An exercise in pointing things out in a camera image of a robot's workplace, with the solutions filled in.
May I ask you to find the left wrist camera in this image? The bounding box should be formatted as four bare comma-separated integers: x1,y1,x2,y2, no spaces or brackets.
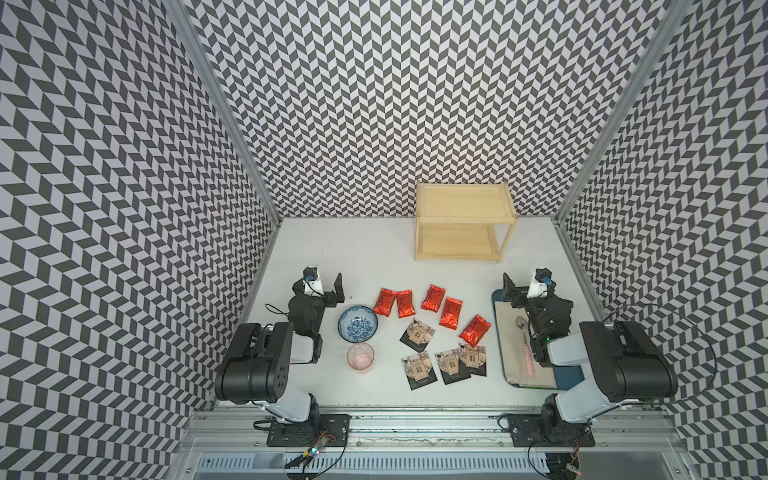
302,266,323,297

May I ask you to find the pink handled metal spoon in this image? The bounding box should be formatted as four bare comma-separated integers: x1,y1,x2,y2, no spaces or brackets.
516,316,535,377

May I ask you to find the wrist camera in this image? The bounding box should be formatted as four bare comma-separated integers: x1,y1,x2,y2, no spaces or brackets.
527,268,553,299
302,266,323,297

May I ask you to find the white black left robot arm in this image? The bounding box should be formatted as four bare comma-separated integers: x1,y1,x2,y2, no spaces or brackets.
214,267,345,428

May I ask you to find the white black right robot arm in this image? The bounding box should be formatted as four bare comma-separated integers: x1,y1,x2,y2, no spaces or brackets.
501,268,678,442

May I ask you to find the black tea bag house print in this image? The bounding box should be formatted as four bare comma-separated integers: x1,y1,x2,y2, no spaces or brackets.
400,319,435,352
460,345,487,377
401,352,437,391
436,348,471,385

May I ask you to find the blue patterned ceramic bowl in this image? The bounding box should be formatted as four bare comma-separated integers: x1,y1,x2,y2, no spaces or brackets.
337,305,379,344

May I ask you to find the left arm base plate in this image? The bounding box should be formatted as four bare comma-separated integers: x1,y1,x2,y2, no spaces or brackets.
266,414,351,447

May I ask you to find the pink translucent cup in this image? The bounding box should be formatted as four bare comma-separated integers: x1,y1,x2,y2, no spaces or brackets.
346,342,375,374

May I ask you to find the red tea bag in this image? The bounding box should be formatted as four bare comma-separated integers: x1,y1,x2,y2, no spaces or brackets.
459,315,492,348
421,284,446,312
396,290,416,318
373,288,396,317
439,297,463,330

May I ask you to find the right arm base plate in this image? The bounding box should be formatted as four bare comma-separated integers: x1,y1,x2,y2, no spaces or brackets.
498,413,596,447

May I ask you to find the teal tray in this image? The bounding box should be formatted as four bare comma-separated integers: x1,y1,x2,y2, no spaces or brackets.
491,289,585,390

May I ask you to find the light wooden two-tier shelf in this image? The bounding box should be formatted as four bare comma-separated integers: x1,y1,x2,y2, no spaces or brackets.
414,183,518,263

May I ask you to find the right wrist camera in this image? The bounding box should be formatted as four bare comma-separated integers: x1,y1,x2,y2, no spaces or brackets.
527,268,553,299

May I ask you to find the aluminium mounting rail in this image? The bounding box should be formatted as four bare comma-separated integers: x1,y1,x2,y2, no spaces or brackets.
166,407,700,479

